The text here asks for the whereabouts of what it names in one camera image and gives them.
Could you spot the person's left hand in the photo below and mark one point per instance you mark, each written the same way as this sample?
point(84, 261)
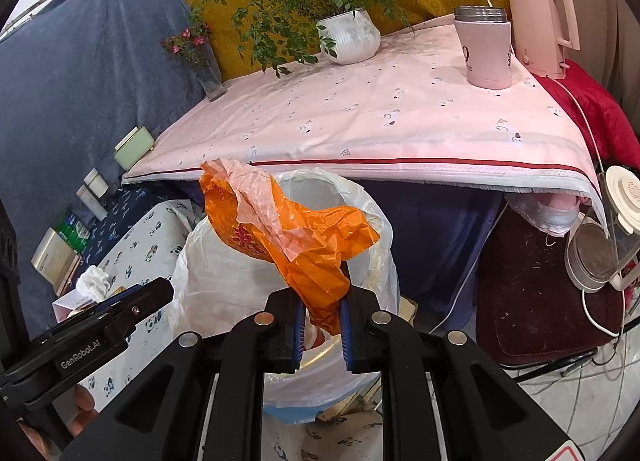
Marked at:
point(84, 403)

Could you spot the navy printed cloth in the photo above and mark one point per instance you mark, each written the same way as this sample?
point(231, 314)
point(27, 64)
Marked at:
point(125, 206)

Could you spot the pink electric kettle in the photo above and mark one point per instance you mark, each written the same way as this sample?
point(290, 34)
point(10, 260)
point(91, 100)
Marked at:
point(532, 26)

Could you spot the glass kettle white lid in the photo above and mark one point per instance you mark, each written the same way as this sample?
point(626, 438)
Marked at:
point(595, 251)

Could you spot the panda printed cloth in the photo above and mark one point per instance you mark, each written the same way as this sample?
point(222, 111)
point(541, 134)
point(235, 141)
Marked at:
point(140, 241)

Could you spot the red cloth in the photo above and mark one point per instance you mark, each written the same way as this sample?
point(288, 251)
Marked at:
point(600, 111)

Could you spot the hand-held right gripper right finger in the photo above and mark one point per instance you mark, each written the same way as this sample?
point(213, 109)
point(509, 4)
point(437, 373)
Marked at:
point(345, 341)

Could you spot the orange plastic bag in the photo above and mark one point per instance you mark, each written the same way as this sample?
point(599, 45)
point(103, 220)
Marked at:
point(310, 261)

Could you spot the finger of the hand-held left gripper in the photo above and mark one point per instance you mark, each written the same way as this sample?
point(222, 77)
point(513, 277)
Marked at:
point(100, 341)

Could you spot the glass vase with pink flowers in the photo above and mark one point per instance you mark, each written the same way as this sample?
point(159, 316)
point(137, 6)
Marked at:
point(210, 78)

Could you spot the grey-blue cloth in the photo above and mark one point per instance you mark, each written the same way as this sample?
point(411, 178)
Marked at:
point(75, 91)

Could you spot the bin with white liner bag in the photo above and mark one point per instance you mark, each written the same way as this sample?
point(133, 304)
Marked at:
point(225, 281)

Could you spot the white tall bottle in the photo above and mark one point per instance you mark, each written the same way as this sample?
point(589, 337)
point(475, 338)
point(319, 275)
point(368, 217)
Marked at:
point(92, 205)

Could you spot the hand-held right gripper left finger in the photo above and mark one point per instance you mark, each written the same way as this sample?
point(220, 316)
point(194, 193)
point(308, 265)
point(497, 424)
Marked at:
point(299, 336)

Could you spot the orange-edged book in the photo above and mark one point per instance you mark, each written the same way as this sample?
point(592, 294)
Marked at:
point(67, 278)

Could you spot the purple cloth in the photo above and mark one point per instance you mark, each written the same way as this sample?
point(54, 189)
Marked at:
point(430, 231)

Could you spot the pink thermos cup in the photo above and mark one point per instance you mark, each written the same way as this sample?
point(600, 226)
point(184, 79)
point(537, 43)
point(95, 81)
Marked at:
point(487, 51)

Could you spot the white carton box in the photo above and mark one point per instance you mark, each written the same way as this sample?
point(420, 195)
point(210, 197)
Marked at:
point(52, 253)

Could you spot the green plant in white pot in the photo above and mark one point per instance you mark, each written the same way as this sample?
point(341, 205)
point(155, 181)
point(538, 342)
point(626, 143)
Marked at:
point(350, 33)

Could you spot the pink printed tablecloth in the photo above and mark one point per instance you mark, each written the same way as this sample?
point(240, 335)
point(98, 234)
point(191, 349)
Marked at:
point(375, 111)

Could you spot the green tissue box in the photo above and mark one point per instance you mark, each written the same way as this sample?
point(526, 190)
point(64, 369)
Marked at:
point(132, 151)

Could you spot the dark red mat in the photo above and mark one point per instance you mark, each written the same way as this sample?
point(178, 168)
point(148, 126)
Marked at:
point(530, 291)

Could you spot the white wide jar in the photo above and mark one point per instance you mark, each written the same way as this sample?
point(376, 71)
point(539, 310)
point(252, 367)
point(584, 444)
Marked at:
point(96, 180)

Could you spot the green tin can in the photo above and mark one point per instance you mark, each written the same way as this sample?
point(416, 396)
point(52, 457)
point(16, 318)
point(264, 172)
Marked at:
point(72, 231)

